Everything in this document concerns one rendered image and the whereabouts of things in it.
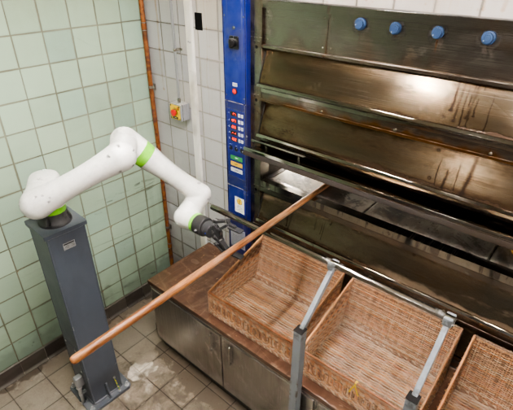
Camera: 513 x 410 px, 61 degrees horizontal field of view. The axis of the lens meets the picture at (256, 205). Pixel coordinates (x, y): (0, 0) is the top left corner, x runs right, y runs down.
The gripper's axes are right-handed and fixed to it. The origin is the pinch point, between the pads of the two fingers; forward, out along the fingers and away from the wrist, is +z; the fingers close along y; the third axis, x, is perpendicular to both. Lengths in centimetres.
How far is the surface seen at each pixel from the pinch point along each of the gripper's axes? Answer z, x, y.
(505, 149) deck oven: 80, -53, -49
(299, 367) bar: 38, 6, 44
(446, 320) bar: 84, -15, 2
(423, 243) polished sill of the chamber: 60, -53, 2
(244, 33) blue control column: -41, -52, -75
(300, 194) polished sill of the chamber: -7, -56, 1
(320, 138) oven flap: 4, -54, -33
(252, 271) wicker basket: -27, -41, 55
